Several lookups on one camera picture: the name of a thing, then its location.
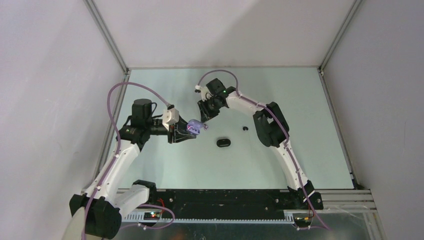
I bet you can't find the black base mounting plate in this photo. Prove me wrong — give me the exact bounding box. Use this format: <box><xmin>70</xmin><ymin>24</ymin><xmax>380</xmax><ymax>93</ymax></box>
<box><xmin>147</xmin><ymin>189</ymin><xmax>324</xmax><ymax>221</ymax></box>

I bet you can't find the aluminium frame rail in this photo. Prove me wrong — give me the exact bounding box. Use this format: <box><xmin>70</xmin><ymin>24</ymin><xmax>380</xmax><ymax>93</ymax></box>
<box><xmin>82</xmin><ymin>0</ymin><xmax>131</xmax><ymax>97</ymax></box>

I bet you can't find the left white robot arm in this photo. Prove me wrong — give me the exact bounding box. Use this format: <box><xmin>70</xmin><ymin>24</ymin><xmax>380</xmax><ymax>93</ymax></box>
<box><xmin>64</xmin><ymin>98</ymin><xmax>203</xmax><ymax>240</ymax></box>

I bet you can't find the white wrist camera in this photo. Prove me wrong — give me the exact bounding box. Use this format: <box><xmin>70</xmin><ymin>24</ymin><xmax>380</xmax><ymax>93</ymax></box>
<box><xmin>194</xmin><ymin>85</ymin><xmax>212</xmax><ymax>101</ymax></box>
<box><xmin>162</xmin><ymin>105</ymin><xmax>180</xmax><ymax>131</ymax></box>

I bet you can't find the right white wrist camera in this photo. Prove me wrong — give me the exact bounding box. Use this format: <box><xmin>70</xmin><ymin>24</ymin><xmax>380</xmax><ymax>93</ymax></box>
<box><xmin>194</xmin><ymin>85</ymin><xmax>212</xmax><ymax>101</ymax></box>

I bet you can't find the black earbud charging case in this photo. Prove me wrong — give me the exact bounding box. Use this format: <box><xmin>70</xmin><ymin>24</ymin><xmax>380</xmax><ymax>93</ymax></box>
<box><xmin>216</xmin><ymin>138</ymin><xmax>232</xmax><ymax>148</ymax></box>

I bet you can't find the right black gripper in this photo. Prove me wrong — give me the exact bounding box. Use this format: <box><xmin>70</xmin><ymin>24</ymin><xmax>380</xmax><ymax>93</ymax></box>
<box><xmin>198</xmin><ymin>96</ymin><xmax>224</xmax><ymax>124</ymax></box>

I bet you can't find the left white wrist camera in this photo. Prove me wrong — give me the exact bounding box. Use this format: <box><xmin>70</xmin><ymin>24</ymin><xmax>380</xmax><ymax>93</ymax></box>
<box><xmin>162</xmin><ymin>105</ymin><xmax>180</xmax><ymax>131</ymax></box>

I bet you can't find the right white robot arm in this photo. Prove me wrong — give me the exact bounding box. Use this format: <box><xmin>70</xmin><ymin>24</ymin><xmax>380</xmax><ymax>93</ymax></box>
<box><xmin>195</xmin><ymin>78</ymin><xmax>324</xmax><ymax>210</ymax></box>

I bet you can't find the purple earbud charging case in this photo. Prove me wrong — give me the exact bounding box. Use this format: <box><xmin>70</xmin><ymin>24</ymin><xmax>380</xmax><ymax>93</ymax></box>
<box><xmin>186</xmin><ymin>119</ymin><xmax>205</xmax><ymax>136</ymax></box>

